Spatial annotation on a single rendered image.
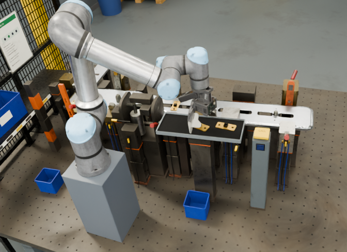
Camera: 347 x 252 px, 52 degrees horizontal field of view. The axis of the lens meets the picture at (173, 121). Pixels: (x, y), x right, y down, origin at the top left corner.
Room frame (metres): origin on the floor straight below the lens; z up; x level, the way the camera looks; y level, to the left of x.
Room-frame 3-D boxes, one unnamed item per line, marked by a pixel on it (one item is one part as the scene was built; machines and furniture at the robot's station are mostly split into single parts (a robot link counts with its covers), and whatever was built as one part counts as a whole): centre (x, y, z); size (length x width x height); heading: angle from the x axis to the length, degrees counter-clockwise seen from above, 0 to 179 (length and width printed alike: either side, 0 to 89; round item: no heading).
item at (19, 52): (2.07, 0.89, 1.30); 0.23 x 0.02 x 0.31; 158
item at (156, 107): (1.44, 0.15, 0.95); 0.18 x 0.13 x 0.49; 68
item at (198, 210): (1.11, -0.06, 0.75); 0.11 x 0.10 x 0.09; 68
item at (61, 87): (1.66, 0.56, 0.95); 0.03 x 0.01 x 0.50; 68
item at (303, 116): (1.60, -0.04, 1.00); 1.38 x 0.22 x 0.02; 68
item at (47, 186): (1.42, 0.72, 0.75); 0.11 x 0.10 x 0.09; 68
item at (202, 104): (1.18, -0.13, 1.32); 0.09 x 0.08 x 0.12; 48
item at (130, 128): (1.36, 0.22, 0.89); 0.09 x 0.08 x 0.38; 158
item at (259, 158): (1.10, -0.35, 0.92); 0.08 x 0.08 x 0.44; 68
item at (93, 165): (1.13, 0.36, 1.15); 0.15 x 0.15 x 0.10
